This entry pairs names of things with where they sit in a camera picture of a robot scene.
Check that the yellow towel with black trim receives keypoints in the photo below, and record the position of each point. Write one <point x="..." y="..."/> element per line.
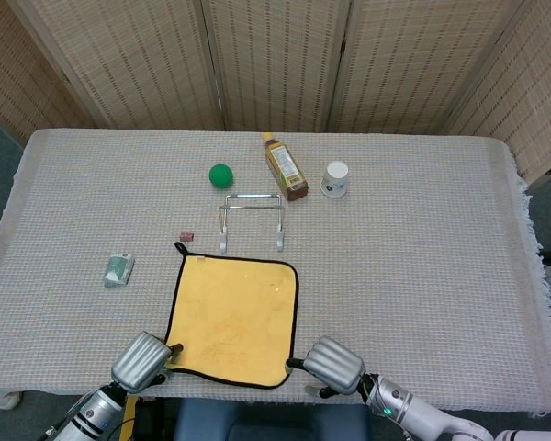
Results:
<point x="229" y="298"/>

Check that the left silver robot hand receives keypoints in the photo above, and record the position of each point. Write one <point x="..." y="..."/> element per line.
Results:
<point x="140" y="363"/>

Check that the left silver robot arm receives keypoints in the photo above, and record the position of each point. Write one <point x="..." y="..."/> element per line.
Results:
<point x="89" y="413"/>

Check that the woven folding screen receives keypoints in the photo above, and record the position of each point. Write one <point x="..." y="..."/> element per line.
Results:
<point x="280" y="59"/>

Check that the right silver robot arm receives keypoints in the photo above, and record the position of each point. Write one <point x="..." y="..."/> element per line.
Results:
<point x="422" y="413"/>

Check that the yellow robot body part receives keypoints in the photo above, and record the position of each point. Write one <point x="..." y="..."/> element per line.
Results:
<point x="128" y="418"/>

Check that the pink binder clip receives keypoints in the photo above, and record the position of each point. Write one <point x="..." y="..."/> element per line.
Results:
<point x="186" y="236"/>

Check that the white woven tablecloth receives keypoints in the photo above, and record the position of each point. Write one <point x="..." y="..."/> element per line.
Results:
<point x="418" y="275"/>

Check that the white floral paper cup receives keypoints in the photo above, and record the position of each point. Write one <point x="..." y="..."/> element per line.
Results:
<point x="335" y="181"/>

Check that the green tissue packet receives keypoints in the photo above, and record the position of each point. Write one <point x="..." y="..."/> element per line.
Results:
<point x="118" y="271"/>

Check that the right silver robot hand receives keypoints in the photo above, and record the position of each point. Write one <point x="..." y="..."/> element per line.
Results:
<point x="335" y="367"/>

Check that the green ball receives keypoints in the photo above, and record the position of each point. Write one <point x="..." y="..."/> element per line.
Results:
<point x="221" y="176"/>

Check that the amber drink bottle yellow cap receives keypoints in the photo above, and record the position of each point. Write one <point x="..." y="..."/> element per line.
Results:
<point x="284" y="167"/>

